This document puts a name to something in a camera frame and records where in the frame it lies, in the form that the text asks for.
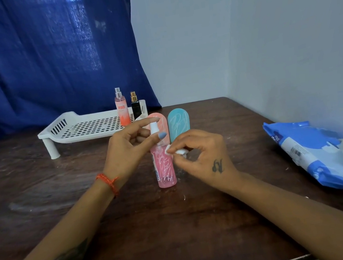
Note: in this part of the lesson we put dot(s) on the person's right hand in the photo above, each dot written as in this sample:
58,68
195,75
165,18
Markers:
211,161

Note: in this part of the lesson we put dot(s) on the person's left hand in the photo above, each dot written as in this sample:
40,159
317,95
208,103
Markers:
127,156

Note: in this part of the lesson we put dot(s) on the white wet wipe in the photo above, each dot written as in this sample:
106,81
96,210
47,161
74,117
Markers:
179,151

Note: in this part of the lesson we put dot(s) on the pink spray bottle white cap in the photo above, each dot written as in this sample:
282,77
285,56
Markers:
163,167

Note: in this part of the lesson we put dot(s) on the pink squeeze bottle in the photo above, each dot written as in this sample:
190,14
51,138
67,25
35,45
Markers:
161,123

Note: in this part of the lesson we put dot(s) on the orange spray bottle silver cap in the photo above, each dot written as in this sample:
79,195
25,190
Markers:
122,109

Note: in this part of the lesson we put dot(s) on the teal squeeze bottle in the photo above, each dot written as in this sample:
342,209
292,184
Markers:
178,122

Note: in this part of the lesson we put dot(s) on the black perfume bottle gold cap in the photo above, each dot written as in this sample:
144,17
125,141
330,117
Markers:
135,106

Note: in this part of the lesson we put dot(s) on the white perforated plastic rack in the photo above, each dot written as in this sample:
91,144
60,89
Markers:
85,127

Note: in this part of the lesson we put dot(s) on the blue white wet wipes pack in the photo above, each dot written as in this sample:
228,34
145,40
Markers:
308,150

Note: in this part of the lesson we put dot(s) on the person's right forearm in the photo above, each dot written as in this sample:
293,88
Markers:
304,214

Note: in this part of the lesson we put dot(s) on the dark wooden table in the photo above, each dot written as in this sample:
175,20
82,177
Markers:
179,232

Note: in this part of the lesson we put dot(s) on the dark blue curtain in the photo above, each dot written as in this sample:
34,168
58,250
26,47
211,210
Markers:
37,58

